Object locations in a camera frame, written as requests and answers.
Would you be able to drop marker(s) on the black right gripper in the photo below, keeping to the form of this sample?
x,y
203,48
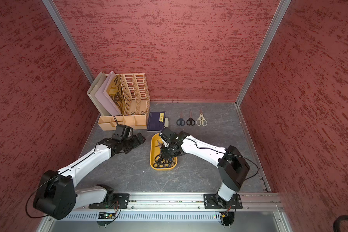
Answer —
x,y
165,155

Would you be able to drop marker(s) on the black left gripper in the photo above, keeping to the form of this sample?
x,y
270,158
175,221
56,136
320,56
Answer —
x,y
136,142

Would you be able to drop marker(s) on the yellow storage tray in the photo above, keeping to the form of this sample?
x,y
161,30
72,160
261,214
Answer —
x,y
156,144

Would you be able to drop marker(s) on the dark blue handled scissors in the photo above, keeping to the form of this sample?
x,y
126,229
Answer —
x,y
181,121

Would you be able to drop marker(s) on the black red handled scissors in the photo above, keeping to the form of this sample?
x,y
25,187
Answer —
x,y
190,121

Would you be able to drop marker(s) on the cream handled kitchen scissors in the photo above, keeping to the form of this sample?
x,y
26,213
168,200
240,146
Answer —
x,y
201,121

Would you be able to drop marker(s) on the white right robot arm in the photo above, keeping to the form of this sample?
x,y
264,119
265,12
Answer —
x,y
232,166

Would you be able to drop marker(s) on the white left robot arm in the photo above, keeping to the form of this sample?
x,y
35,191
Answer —
x,y
56,195

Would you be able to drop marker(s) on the pale green stapler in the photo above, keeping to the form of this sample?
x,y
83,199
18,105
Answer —
x,y
166,122

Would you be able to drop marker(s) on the dark blue book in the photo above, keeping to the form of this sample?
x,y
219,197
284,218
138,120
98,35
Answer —
x,y
156,121

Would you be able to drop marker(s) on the beige desk organizer file rack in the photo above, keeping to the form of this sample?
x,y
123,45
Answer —
x,y
137,99

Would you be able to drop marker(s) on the yellow patterned book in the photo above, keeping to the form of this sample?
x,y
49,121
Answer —
x,y
115,92

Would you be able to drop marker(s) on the lilac folder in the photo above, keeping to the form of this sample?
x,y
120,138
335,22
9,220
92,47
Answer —
x,y
105,99

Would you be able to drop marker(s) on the grey-green folder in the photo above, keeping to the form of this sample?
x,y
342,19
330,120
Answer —
x,y
93,93

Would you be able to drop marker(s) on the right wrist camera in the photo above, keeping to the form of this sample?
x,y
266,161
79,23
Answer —
x,y
168,134

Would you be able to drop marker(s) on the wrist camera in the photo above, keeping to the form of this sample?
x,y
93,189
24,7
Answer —
x,y
168,134
122,132

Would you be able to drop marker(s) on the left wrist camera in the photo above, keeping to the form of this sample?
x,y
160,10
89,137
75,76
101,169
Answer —
x,y
122,132

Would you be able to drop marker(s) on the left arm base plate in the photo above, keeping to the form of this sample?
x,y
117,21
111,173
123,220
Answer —
x,y
116,200

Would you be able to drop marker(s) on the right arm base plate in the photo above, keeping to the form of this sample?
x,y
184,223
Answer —
x,y
213,201

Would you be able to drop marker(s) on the aluminium mounting rail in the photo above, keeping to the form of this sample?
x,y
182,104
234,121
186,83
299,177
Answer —
x,y
178,212

